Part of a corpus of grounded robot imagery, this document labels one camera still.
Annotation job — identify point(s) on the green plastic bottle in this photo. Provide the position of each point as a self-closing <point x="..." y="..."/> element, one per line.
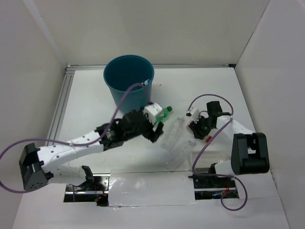
<point x="164" y="114"/>

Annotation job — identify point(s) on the aluminium frame rail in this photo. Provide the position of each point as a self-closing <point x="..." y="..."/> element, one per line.
<point x="85" y="103"/>

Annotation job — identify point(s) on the teal plastic bin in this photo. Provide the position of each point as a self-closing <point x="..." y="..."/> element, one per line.
<point x="124" y="71"/>

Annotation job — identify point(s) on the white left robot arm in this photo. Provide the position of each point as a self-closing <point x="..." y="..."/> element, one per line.
<point x="42" y="165"/>

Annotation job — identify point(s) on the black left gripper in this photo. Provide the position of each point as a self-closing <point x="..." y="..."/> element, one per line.
<point x="153" y="136"/>

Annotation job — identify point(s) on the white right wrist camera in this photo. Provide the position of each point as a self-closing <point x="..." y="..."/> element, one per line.
<point x="193" y="112"/>

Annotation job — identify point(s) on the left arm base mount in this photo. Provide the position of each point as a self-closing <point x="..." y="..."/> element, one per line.
<point x="95" y="188"/>

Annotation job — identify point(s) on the white front cover panel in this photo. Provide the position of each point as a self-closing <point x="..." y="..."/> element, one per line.
<point x="150" y="189"/>

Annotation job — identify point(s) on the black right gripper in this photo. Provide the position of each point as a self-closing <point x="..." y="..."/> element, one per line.
<point x="196" y="127"/>

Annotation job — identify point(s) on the red label drink bottle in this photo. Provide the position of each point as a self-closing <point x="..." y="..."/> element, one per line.
<point x="199" y="130"/>

